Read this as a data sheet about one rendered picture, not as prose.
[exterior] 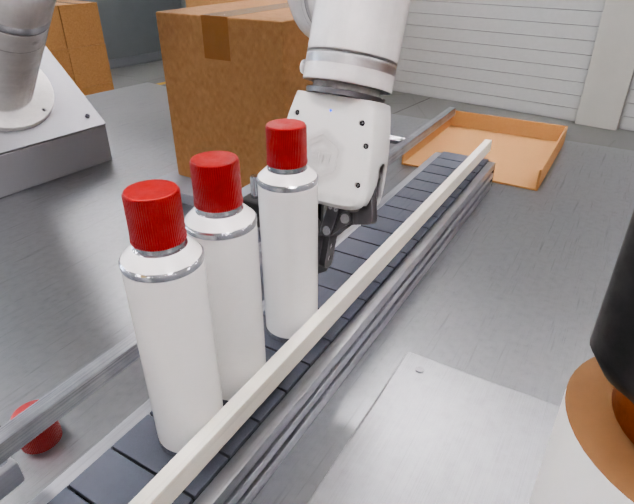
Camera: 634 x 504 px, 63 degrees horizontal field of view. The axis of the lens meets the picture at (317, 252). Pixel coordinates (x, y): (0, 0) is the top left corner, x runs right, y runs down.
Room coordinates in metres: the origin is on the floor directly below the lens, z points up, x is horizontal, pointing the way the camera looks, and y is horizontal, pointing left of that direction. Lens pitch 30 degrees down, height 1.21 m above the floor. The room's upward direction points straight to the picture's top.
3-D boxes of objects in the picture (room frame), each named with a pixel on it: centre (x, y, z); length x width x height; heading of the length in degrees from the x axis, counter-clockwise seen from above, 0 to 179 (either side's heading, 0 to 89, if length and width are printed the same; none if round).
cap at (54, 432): (0.32, 0.24, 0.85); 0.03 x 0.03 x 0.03
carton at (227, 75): (0.95, 0.07, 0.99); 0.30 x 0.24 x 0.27; 149
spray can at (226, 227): (0.33, 0.07, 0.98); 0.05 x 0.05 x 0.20
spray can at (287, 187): (0.41, 0.02, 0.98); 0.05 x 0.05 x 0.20
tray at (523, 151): (1.05, -0.36, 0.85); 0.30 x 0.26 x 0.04; 149
